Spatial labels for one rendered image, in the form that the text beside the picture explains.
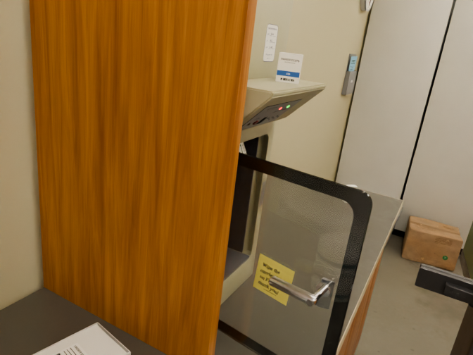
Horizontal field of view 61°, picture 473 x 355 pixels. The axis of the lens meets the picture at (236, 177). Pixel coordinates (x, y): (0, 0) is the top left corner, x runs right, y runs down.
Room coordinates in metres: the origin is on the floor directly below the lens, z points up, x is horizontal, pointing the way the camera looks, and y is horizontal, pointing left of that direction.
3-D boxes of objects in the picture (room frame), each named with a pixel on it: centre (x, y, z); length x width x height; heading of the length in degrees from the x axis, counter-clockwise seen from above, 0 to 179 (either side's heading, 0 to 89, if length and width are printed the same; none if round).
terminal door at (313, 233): (0.66, -0.09, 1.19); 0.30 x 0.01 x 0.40; 56
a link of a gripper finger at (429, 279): (0.49, -0.30, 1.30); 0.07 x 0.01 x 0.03; 64
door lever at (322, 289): (0.60, -0.13, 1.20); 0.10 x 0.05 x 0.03; 56
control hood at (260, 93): (0.87, -0.06, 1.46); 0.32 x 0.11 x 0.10; 154
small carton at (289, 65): (0.91, -0.09, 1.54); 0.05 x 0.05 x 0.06; 82
